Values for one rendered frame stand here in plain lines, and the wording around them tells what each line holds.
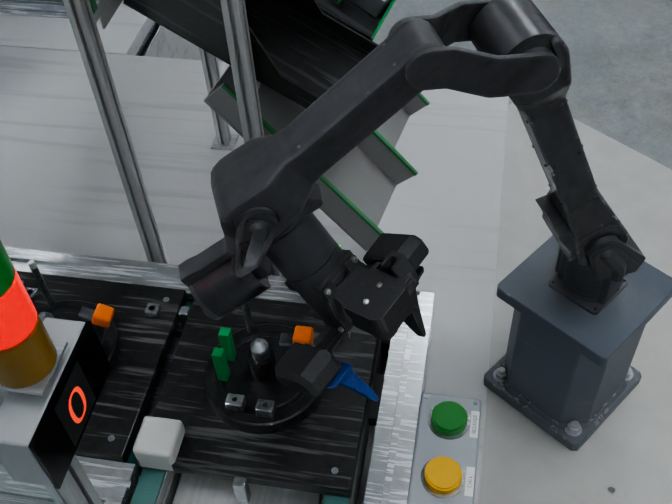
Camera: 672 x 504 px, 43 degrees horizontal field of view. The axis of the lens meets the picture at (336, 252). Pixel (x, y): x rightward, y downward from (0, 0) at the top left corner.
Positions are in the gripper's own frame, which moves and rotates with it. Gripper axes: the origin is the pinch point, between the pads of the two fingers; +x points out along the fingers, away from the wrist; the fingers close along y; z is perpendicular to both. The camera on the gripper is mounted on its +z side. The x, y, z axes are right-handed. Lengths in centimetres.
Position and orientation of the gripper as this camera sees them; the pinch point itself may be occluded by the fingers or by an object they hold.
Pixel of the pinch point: (381, 344)
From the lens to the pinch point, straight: 83.8
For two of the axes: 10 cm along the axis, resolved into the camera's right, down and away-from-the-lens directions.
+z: 5.8, 0.6, -8.1
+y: 5.9, -7.2, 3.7
